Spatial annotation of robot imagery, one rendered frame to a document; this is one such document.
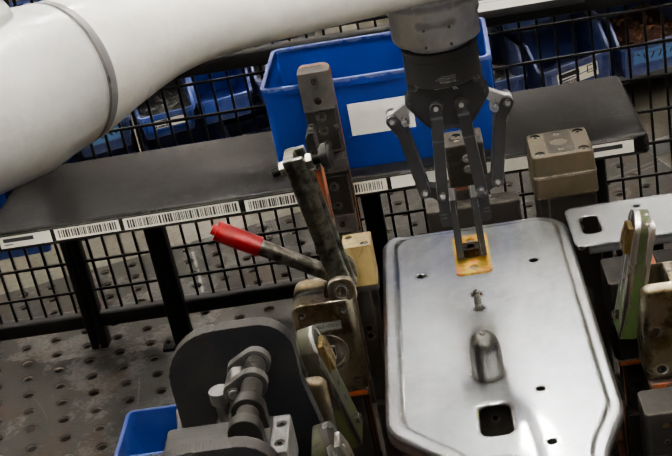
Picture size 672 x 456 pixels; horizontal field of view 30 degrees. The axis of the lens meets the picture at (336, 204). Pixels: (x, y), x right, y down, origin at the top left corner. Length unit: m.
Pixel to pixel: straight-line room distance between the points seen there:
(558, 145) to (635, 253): 0.34
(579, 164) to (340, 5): 0.68
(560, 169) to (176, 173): 0.56
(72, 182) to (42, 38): 1.07
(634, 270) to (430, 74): 0.29
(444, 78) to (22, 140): 0.55
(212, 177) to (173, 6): 0.87
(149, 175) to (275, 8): 0.90
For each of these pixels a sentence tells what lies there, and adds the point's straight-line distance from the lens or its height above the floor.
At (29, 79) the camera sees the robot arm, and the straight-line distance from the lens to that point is 0.78.
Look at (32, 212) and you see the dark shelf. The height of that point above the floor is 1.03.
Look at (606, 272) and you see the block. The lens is 1.46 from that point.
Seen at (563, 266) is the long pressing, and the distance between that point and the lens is 1.44.
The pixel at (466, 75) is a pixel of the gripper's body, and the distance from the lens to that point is 1.23.
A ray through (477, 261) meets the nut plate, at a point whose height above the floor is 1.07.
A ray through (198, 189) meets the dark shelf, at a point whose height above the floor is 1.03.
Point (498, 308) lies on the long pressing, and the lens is 1.37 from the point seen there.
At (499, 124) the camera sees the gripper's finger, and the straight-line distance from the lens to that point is 1.27.
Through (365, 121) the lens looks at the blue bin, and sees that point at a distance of 1.66.
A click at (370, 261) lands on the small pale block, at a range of 1.41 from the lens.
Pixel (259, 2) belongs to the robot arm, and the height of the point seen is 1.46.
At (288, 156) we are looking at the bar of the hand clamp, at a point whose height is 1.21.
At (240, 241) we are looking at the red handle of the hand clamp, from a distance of 1.33.
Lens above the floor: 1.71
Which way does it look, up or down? 25 degrees down
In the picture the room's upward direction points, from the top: 11 degrees counter-clockwise
